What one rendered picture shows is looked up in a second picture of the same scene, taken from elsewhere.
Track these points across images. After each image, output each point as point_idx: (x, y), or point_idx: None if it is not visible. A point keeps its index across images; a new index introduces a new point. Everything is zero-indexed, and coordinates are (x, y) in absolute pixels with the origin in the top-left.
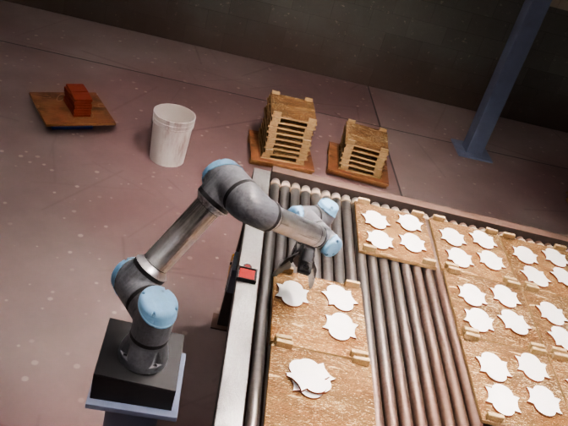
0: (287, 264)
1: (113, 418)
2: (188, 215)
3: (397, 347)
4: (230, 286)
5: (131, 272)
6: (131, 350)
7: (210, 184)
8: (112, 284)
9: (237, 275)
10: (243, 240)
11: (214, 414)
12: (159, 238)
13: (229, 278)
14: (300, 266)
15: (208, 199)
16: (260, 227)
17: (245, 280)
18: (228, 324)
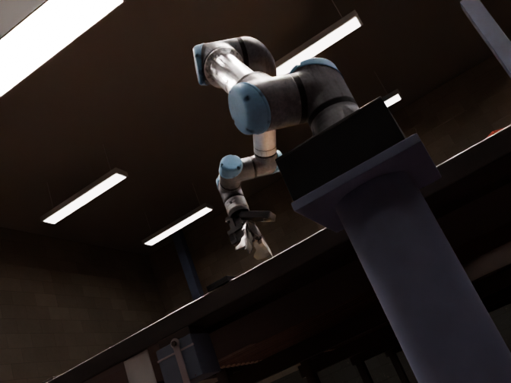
0: (249, 233)
1: (423, 217)
2: (231, 58)
3: None
4: (201, 362)
5: (259, 75)
6: (353, 109)
7: (217, 44)
8: (255, 95)
9: (225, 276)
10: (159, 320)
11: (431, 185)
12: (233, 74)
13: (188, 359)
14: (266, 210)
15: (231, 48)
16: (274, 68)
17: (233, 277)
18: (295, 256)
